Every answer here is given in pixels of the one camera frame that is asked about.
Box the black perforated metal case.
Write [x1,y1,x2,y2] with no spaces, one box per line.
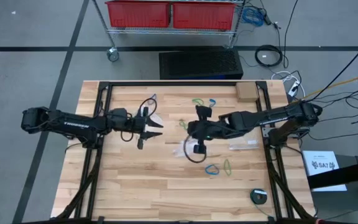
[158,49,244,81]

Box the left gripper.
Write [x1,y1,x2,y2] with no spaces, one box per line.
[118,106,165,150]

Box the brown cardboard box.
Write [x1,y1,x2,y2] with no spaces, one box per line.
[235,82,260,103]

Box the grey side table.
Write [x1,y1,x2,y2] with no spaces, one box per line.
[309,154,358,224]

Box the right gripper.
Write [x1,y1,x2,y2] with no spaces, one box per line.
[186,105,229,155]

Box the red plastic storage bin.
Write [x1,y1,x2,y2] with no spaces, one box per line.
[105,0,171,29]
[172,1,237,31]

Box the white power strip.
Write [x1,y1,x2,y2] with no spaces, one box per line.
[287,80,301,98]

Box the black flat bar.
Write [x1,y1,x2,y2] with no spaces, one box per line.
[307,158,358,190]

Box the black coiled cable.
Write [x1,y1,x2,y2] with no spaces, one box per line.
[254,44,285,68]

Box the black taut cable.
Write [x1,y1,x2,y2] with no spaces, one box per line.
[305,39,358,102]

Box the black aluminium table frame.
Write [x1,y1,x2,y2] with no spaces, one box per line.
[54,80,316,224]

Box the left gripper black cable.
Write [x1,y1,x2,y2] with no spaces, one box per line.
[137,97,158,118]

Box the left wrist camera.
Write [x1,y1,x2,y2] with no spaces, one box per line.
[112,107,129,121]

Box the white printed paper sheet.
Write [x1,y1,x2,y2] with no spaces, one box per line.
[301,150,348,192]

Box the black power adapter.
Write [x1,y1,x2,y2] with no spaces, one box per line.
[258,6,282,30]

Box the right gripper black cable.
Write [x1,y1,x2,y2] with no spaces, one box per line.
[183,135,208,164]

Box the blue coiled cable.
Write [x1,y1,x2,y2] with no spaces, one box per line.
[241,6,265,28]

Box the white cable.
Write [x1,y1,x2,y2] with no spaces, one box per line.
[270,70,306,100]

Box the black hanging cable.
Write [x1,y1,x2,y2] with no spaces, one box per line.
[283,0,300,69]

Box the yellow cable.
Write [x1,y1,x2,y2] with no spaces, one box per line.
[290,71,358,104]

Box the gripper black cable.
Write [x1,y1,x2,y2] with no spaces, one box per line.
[137,97,158,118]
[183,135,208,164]

